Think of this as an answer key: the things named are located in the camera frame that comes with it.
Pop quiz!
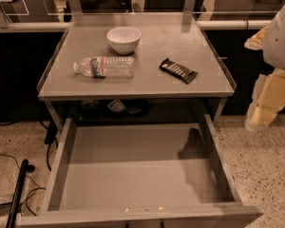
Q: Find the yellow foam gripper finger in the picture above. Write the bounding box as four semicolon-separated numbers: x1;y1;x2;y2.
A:
244;27;268;50
245;68;285;131

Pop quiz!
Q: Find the black chocolate rxbar wrapper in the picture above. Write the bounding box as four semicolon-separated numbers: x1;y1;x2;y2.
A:
159;58;198;84

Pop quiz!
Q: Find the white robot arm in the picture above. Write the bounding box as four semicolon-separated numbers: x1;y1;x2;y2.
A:
244;5;285;131

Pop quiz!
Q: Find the open grey top drawer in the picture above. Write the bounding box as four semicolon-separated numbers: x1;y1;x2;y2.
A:
17;116;263;228

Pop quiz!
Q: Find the white tag under cabinet top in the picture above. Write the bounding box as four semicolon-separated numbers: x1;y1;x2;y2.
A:
107;99;125;113

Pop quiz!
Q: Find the grey metal cabinet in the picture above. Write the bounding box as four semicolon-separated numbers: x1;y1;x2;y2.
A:
38;13;236;117

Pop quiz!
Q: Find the white ceramic bowl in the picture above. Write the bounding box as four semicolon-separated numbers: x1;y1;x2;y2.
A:
106;27;141;55

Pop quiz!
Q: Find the clear plastic water bottle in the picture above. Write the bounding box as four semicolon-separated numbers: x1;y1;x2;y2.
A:
73;56;134;79

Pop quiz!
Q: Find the black pole on floor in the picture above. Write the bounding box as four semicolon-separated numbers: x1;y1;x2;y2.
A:
6;159;34;228

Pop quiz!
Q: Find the white horizontal rail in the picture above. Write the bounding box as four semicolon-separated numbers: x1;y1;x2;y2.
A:
0;19;274;34

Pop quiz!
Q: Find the black floor cable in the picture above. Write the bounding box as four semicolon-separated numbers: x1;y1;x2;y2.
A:
0;121;60;217

